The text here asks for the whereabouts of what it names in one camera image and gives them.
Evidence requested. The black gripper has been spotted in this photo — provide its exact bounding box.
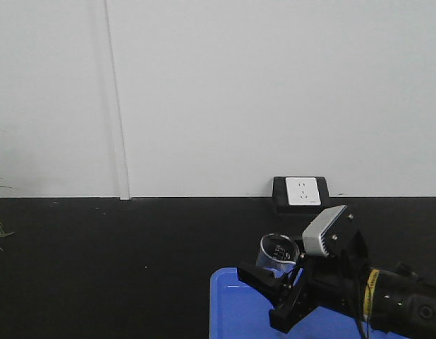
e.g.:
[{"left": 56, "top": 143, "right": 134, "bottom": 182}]
[{"left": 237, "top": 252, "right": 368, "bottom": 333}]

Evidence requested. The clear glass beaker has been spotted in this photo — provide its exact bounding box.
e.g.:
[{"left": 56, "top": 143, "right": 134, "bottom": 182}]
[{"left": 255, "top": 233, "right": 300, "bottom": 278}]

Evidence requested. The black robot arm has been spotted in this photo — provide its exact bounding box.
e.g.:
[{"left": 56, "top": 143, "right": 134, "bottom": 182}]
[{"left": 237, "top": 255, "right": 436, "bottom": 338}]

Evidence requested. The blue plastic tray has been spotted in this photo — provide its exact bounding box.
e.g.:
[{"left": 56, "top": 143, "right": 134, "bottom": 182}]
[{"left": 209, "top": 268, "right": 360, "bottom": 339}]

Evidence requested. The black socket mounting box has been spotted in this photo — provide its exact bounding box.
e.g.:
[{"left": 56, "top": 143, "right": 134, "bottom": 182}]
[{"left": 272, "top": 177, "right": 329, "bottom": 214}]

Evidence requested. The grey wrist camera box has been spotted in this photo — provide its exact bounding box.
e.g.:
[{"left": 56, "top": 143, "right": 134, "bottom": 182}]
[{"left": 302, "top": 205, "right": 355, "bottom": 258}]

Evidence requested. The white wall power socket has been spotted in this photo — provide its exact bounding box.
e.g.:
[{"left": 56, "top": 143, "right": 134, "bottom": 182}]
[{"left": 285, "top": 177, "right": 321, "bottom": 206}]

